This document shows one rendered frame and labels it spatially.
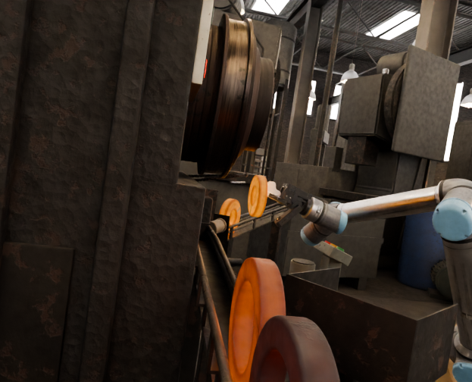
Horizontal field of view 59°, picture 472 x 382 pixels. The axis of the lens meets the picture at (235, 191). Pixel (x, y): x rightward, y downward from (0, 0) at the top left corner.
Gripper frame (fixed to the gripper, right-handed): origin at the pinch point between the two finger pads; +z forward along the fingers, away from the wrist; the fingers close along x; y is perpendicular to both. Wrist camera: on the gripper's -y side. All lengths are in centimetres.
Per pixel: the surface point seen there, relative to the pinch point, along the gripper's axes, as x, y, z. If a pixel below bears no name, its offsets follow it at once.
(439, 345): 87, -15, -21
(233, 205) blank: -21.9, -9.4, 1.9
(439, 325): 88, -11, -19
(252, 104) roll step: 44, 19, 22
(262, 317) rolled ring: 106, -17, 19
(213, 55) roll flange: 45, 25, 36
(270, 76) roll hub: 39, 29, 20
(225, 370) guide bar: 111, -22, 22
